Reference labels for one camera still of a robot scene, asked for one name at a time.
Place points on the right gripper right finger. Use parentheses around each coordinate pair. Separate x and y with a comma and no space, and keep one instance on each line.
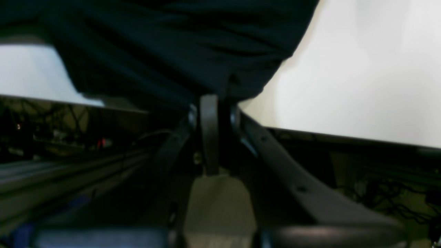
(339,221)

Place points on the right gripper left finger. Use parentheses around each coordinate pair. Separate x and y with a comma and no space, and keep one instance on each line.
(108,221)

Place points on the black T-shirt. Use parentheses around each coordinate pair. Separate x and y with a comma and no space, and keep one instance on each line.
(167,53)

